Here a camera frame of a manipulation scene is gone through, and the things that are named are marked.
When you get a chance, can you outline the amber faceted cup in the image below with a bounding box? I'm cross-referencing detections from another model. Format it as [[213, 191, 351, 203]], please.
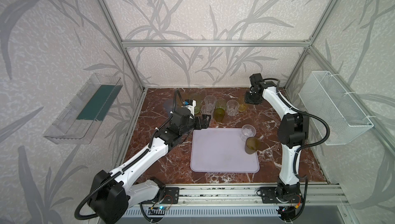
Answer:
[[237, 96, 250, 113]]

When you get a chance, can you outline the lilac plastic tray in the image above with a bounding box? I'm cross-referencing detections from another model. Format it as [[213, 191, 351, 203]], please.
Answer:
[[190, 128, 260, 173]]

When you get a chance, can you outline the clear faceted cup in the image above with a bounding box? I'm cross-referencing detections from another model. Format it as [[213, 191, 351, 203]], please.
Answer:
[[241, 124, 256, 141]]

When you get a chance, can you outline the brown olive textured cup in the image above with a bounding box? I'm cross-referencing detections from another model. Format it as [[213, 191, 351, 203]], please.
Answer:
[[245, 137, 260, 155]]

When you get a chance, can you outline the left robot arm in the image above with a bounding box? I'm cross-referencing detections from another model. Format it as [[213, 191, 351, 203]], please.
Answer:
[[74, 106, 211, 224]]

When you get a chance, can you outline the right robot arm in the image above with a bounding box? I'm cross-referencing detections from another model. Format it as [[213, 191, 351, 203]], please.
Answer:
[[245, 73, 330, 202]]

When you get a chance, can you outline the olive green textured cup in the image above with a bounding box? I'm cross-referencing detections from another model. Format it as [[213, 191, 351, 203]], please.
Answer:
[[214, 108, 225, 123]]

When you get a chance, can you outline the clear cup back row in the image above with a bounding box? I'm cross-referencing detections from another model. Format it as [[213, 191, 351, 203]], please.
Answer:
[[204, 95, 217, 108]]

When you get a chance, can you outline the yellow plastic cup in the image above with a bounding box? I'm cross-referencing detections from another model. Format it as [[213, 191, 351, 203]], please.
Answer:
[[173, 89, 190, 112]]

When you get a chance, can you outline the green cup back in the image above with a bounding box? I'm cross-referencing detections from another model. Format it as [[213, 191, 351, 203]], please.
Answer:
[[216, 99, 227, 110]]

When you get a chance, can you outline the grey-blue plastic cup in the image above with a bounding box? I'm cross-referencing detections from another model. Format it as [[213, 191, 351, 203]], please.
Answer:
[[163, 99, 179, 118]]

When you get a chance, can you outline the light green plastic cup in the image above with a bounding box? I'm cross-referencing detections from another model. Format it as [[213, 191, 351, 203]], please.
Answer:
[[188, 93, 202, 115]]

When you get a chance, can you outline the small circuit board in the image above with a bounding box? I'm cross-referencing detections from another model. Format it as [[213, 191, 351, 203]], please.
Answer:
[[149, 205, 169, 215]]

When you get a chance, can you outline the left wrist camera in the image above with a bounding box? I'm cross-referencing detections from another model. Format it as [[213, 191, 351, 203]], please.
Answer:
[[183, 99, 196, 117]]

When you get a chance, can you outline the white wire basket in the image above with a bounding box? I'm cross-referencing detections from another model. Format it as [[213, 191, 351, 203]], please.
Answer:
[[299, 71, 374, 146]]

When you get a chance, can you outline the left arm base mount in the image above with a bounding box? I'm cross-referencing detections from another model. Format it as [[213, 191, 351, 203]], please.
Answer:
[[147, 187, 180, 204]]

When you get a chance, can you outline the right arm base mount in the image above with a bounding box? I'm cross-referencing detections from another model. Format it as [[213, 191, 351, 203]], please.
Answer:
[[256, 187, 303, 204]]

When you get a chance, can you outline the clear plastic wall shelf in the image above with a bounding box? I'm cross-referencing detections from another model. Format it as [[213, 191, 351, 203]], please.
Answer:
[[43, 73, 123, 145]]

